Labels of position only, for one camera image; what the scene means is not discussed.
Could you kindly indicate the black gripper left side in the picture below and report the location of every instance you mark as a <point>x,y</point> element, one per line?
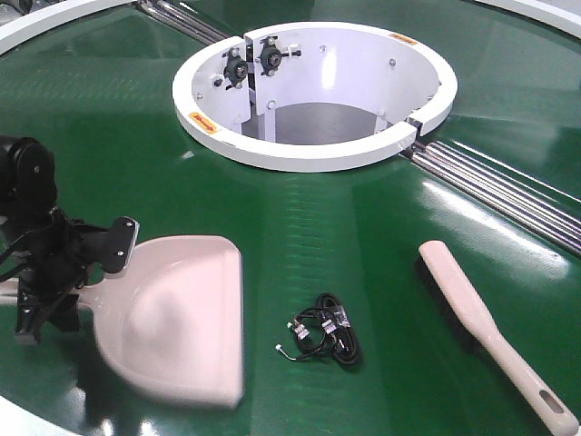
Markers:
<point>61,255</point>

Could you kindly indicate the beige plastic dustpan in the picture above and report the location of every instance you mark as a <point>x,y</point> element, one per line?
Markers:
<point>171,322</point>

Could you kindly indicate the beige hand brush black bristles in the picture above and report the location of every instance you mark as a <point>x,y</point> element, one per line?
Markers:
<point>470,319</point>

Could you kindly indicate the white outer rim top left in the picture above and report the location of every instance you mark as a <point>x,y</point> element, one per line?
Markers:
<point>29,26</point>

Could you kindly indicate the left black flange bearing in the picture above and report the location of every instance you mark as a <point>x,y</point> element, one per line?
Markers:
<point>236,68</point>

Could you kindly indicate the black flange bearing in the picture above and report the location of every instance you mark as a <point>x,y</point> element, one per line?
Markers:
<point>236,68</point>
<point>271,55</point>

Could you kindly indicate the steel roller strip top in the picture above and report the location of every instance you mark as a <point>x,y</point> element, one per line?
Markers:
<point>179,19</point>

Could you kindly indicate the steel roller strip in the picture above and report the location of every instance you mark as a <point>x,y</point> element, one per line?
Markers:
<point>179,19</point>
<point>518,201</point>

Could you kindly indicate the right black flange bearing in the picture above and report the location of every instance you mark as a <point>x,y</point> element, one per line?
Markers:
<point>271,55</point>

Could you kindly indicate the steel roller strip right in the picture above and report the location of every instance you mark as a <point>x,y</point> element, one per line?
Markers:
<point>518,201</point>

